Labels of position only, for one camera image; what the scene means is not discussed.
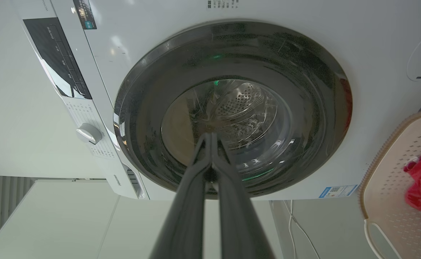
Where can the white washing machine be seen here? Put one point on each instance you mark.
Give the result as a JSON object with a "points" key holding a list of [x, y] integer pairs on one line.
{"points": [[304, 43]]}

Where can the silver washing machine dial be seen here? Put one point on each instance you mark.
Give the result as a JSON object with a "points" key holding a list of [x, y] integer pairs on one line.
{"points": [[89, 133]]}

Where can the round dark washing machine door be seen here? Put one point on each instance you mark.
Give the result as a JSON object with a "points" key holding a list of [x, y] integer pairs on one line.
{"points": [[253, 68]]}

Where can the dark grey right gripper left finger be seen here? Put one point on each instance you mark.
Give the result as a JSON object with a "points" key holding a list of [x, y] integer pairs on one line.
{"points": [[185, 216]]}

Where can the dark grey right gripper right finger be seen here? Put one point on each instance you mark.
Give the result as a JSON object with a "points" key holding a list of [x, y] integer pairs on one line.
{"points": [[241, 219]]}

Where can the white cabinet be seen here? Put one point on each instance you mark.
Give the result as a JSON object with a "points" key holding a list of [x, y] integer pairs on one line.
{"points": [[70, 223]]}

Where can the beige perforated laundry basket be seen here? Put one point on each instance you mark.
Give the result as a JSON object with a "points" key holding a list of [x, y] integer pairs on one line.
{"points": [[390, 201]]}

